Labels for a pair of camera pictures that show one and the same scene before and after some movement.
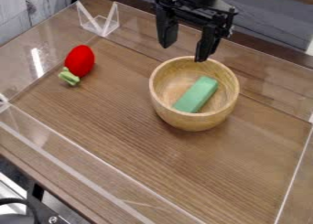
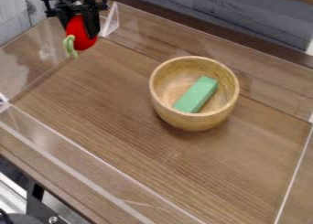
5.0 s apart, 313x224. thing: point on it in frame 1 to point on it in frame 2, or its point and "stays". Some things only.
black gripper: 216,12 to 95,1
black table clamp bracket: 46,215 stays
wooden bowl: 193,93 stays
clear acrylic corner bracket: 100,25 stays
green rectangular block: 196,94 stays
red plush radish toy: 78,59 to 78,38
